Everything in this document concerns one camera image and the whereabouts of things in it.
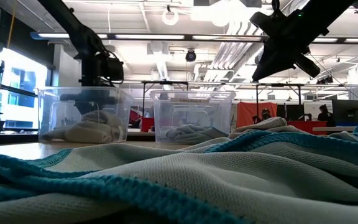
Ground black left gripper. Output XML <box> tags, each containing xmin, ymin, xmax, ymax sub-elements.
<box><xmin>59</xmin><ymin>58</ymin><xmax>119</xmax><ymax>116</ymax></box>

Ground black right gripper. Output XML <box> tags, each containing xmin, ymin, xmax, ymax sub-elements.
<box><xmin>249</xmin><ymin>8</ymin><xmax>321</xmax><ymax>81</ymax></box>

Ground large grey microfiber towel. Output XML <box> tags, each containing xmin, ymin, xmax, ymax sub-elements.
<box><xmin>228</xmin><ymin>116</ymin><xmax>310</xmax><ymax>139</ymax></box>

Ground blue microfiber towel white tag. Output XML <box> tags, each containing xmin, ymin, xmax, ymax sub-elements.
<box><xmin>160</xmin><ymin>123</ymin><xmax>229</xmax><ymax>145</ymax></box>

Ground pale blue towel teal edge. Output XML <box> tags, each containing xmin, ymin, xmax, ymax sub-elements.
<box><xmin>0</xmin><ymin>130</ymin><xmax>358</xmax><ymax>224</ymax></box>

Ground person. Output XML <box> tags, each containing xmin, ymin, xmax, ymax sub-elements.
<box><xmin>259</xmin><ymin>108</ymin><xmax>273</xmax><ymax>124</ymax></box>
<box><xmin>317</xmin><ymin>104</ymin><xmax>334</xmax><ymax>122</ymax></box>

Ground orange partition screen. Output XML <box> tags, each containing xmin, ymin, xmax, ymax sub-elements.
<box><xmin>236</xmin><ymin>101</ymin><xmax>278</xmax><ymax>129</ymax></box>

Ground red box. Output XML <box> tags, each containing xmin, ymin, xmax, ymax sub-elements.
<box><xmin>140</xmin><ymin>117</ymin><xmax>155</xmax><ymax>133</ymax></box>

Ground red table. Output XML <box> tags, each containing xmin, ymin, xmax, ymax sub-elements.
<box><xmin>287</xmin><ymin>120</ymin><xmax>328</xmax><ymax>136</ymax></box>

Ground clear plastic bin with label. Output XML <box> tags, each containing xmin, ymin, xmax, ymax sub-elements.
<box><xmin>149</xmin><ymin>90</ymin><xmax>236</xmax><ymax>145</ymax></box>

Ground black computer monitor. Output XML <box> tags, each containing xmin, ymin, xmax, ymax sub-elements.
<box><xmin>331</xmin><ymin>99</ymin><xmax>358</xmax><ymax>124</ymax></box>

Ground black table frame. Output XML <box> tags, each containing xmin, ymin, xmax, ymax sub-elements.
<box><xmin>255</xmin><ymin>83</ymin><xmax>305</xmax><ymax>107</ymax></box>
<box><xmin>141</xmin><ymin>80</ymin><xmax>190</xmax><ymax>118</ymax></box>

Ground black overhead camera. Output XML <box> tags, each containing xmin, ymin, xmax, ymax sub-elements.
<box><xmin>185</xmin><ymin>49</ymin><xmax>197</xmax><ymax>63</ymax></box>

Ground white ring light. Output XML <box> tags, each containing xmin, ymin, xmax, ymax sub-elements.
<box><xmin>162</xmin><ymin>4</ymin><xmax>180</xmax><ymax>27</ymax></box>

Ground yellow cable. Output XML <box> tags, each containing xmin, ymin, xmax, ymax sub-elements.
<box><xmin>6</xmin><ymin>0</ymin><xmax>17</xmax><ymax>49</ymax></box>

